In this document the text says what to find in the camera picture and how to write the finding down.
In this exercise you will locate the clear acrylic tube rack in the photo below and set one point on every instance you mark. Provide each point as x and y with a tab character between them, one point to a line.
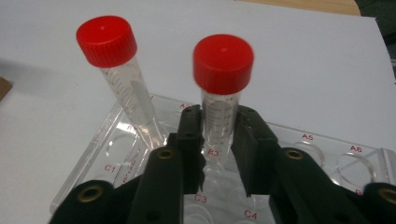
124	155

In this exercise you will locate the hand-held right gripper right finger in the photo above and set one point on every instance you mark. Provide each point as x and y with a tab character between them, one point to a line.
255	149

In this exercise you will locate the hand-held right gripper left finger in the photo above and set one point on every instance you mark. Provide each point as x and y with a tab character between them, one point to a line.
191	149

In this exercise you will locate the red cap test tube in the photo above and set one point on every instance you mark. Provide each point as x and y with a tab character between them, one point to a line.
106	40
222	65

